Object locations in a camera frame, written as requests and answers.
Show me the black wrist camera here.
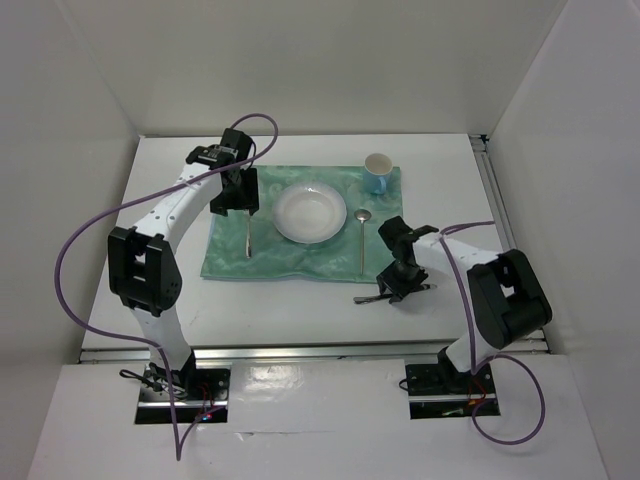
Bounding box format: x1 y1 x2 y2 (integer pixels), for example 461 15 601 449
378 216 412 251
220 128 254 161

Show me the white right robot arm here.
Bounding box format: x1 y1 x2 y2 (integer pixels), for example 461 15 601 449
376 216 552 393

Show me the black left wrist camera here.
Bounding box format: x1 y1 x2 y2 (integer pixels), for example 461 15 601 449
220 128 254 161

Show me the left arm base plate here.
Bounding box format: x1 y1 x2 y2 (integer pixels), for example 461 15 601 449
119 367 231 425

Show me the aluminium frame rail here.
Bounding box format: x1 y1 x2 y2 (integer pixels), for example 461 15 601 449
78 132 550 363

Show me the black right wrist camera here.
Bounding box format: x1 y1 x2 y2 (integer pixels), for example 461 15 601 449
378 216 412 251

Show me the light blue mug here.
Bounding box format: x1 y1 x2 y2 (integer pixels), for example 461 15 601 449
363 153 393 195

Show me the silver metal fork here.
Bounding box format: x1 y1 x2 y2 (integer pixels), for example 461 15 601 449
245 210 253 259

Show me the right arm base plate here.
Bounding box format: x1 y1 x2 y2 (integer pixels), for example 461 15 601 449
398 364 500 420

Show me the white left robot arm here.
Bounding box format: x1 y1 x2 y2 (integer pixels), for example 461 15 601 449
108 138 259 399

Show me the white plate blue rim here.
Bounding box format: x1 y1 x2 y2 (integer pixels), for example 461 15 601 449
272 182 347 245

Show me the black handled knife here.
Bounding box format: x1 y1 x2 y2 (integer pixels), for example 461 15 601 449
353 284 436 305

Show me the silver metal spoon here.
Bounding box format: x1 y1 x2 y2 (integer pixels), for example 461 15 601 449
354 209 371 275

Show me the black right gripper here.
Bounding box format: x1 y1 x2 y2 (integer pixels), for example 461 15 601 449
376 260 429 304

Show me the green damask cloth placemat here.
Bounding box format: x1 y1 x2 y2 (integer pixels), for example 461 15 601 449
200 165 403 284

